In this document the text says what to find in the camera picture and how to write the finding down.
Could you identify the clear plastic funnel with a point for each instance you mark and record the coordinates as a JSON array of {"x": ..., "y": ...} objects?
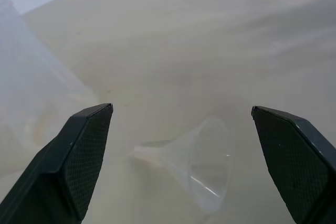
[{"x": 194, "y": 155}]

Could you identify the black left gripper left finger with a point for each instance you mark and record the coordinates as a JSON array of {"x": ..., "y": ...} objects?
[{"x": 65, "y": 171}]

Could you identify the translucent plastic container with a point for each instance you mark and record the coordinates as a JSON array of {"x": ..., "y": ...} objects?
[{"x": 29, "y": 85}]

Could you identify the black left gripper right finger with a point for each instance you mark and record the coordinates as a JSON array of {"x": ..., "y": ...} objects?
[{"x": 294, "y": 166}]

